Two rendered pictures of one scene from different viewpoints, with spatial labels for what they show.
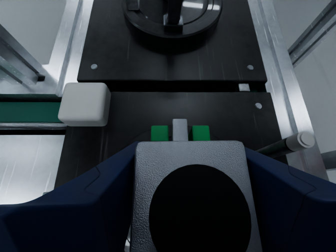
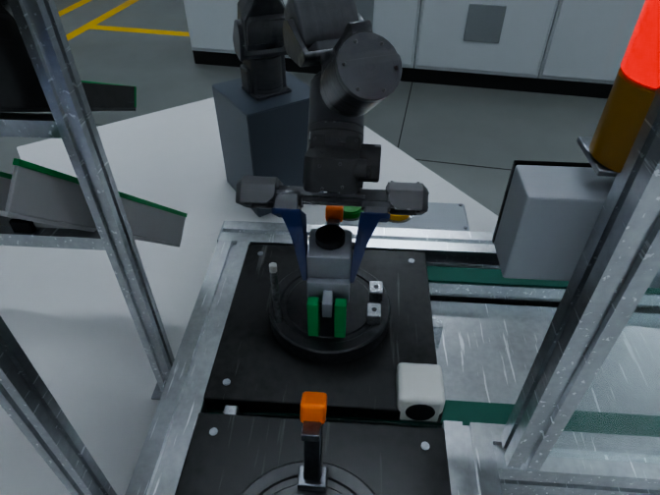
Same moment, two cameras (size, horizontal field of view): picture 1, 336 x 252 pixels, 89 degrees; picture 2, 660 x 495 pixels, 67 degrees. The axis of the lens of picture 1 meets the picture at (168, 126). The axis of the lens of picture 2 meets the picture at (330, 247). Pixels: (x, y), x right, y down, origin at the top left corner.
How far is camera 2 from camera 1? 47 cm
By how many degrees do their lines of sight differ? 69
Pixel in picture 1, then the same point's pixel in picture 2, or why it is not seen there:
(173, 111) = (324, 382)
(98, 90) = (405, 389)
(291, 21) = not seen: outside the picture
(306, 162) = (199, 337)
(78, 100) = (423, 379)
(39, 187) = (469, 358)
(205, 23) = (262, 482)
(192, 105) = (301, 387)
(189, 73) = (298, 427)
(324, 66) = not seen: outside the picture
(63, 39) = not seen: outside the picture
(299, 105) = (170, 389)
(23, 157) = (501, 387)
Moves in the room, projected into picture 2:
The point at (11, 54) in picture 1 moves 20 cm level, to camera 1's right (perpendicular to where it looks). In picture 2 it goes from (513, 424) to (293, 399)
